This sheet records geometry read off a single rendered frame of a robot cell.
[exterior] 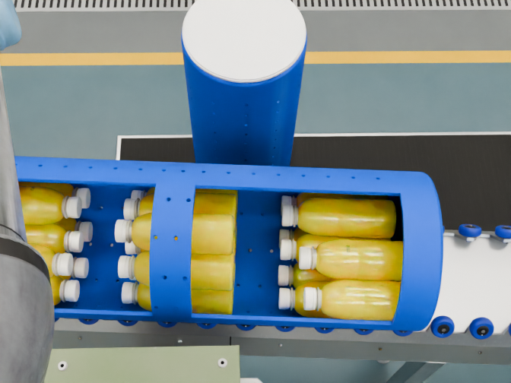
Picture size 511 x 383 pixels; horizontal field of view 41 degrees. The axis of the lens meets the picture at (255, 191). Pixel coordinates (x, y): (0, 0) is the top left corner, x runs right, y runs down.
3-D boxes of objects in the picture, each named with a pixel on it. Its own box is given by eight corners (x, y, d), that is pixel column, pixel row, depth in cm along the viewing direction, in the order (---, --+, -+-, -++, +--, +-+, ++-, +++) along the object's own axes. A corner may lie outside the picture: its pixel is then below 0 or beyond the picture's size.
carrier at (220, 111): (292, 175, 235) (214, 157, 238) (319, -1, 157) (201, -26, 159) (272, 249, 222) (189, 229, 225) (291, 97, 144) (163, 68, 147)
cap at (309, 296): (315, 303, 114) (305, 302, 114) (313, 314, 117) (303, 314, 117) (315, 283, 116) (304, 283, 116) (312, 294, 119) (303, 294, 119)
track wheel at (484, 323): (497, 322, 127) (493, 316, 129) (473, 321, 127) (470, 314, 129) (493, 341, 129) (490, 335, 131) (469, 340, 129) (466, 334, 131)
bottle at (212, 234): (235, 212, 119) (129, 208, 119) (233, 216, 112) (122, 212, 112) (233, 252, 120) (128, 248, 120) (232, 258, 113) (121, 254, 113)
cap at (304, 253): (308, 273, 118) (298, 273, 118) (308, 254, 121) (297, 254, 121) (310, 261, 115) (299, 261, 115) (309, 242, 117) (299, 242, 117)
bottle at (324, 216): (397, 238, 118) (290, 234, 118) (388, 239, 125) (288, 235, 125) (398, 197, 119) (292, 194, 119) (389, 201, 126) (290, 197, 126)
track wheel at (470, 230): (484, 238, 136) (484, 228, 136) (461, 237, 136) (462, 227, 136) (477, 232, 141) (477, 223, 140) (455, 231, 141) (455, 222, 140)
